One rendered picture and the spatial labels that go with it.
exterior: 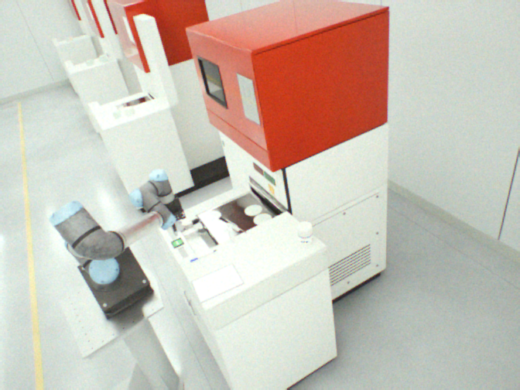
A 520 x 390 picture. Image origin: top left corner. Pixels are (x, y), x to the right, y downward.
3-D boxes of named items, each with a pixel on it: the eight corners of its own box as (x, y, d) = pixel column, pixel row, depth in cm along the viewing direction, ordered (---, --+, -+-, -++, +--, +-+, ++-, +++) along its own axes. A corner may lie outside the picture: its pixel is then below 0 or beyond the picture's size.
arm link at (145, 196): (145, 210, 168) (165, 196, 175) (128, 190, 169) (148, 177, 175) (142, 217, 175) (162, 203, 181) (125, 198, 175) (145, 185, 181)
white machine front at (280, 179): (232, 172, 283) (220, 120, 261) (294, 229, 221) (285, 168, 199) (228, 173, 282) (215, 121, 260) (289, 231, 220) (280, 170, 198)
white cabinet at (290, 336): (261, 271, 314) (241, 185, 268) (338, 364, 240) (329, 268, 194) (186, 310, 294) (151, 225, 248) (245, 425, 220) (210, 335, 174)
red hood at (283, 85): (305, 87, 281) (295, -5, 248) (388, 121, 220) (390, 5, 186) (209, 124, 258) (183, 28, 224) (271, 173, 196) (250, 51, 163)
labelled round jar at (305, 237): (308, 234, 195) (306, 219, 189) (316, 241, 189) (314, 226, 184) (295, 240, 192) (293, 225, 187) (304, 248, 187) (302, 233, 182)
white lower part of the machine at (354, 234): (319, 220, 351) (310, 138, 305) (386, 276, 289) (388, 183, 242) (249, 257, 329) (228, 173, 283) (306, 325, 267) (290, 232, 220)
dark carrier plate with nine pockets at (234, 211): (249, 193, 244) (249, 192, 244) (278, 220, 218) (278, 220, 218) (198, 216, 234) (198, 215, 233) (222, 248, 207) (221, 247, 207)
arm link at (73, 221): (85, 271, 180) (71, 247, 131) (63, 247, 181) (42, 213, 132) (107, 254, 185) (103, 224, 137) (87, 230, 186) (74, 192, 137)
